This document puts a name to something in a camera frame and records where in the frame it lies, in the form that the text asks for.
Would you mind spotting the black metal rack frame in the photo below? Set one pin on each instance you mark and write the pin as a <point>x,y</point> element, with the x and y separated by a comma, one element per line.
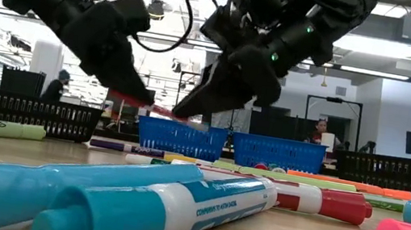
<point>334,99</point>

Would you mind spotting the green fat Expo marker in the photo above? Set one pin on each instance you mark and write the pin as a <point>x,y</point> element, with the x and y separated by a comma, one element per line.
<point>278,169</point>

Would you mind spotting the black plastic basket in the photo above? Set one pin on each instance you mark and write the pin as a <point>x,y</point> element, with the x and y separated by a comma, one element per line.
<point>396,176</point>
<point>38,114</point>

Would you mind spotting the black ceiling spotlight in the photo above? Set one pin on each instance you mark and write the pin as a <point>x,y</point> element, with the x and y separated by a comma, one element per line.
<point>156,9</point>

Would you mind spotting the blue plastic basket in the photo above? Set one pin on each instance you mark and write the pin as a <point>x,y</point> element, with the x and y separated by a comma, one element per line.
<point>277,154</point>
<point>181,140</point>

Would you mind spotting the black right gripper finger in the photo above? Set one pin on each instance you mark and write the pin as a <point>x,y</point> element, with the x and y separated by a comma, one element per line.
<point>217,92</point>

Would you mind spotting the teal Expo marker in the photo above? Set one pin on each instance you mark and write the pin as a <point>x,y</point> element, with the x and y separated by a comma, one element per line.
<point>133,218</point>

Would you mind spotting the red fat Expo marker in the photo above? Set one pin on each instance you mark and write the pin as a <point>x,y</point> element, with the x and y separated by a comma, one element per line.
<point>343,207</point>

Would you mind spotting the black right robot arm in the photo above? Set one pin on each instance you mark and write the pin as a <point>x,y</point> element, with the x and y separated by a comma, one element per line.
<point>327,11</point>

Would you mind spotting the pink fat Expo marker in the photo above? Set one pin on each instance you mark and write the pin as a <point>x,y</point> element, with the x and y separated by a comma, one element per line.
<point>261,166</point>

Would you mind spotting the orange highlighter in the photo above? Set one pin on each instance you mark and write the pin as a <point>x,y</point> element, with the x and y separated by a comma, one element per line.
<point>397,194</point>

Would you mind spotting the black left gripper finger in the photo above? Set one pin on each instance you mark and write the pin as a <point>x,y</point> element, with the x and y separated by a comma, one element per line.
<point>125,80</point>

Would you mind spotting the person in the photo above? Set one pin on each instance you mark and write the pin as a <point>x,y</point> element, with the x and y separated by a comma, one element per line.
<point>55,90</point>
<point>320,128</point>

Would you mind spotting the purple thin marker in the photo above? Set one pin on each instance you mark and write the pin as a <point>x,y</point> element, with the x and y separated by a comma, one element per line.
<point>111,145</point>

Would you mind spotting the red thin marker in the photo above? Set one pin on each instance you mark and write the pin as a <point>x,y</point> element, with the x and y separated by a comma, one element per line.
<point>161,111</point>

